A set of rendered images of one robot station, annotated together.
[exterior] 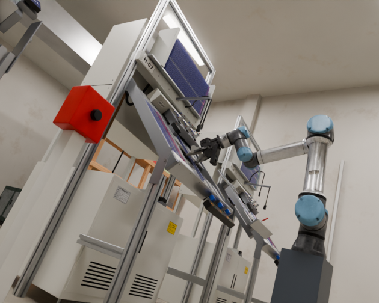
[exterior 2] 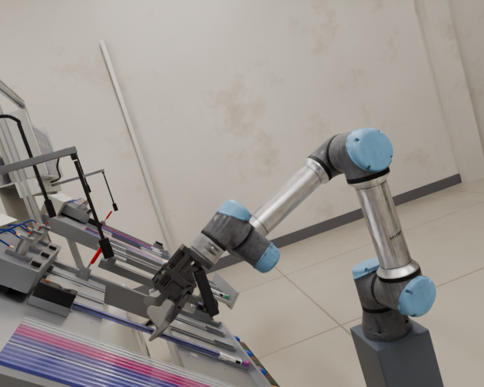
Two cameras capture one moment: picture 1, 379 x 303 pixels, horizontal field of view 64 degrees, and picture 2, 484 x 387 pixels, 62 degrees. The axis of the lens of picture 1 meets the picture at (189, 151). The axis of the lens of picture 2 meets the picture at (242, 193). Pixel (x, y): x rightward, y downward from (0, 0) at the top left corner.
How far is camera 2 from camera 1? 1.37 m
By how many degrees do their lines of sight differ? 58
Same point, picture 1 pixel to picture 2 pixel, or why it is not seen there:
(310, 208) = (424, 298)
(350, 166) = (114, 46)
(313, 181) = (403, 251)
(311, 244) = (402, 320)
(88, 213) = not seen: outside the picture
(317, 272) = (430, 350)
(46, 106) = not seen: outside the picture
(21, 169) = not seen: outside the picture
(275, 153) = (286, 210)
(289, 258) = (393, 358)
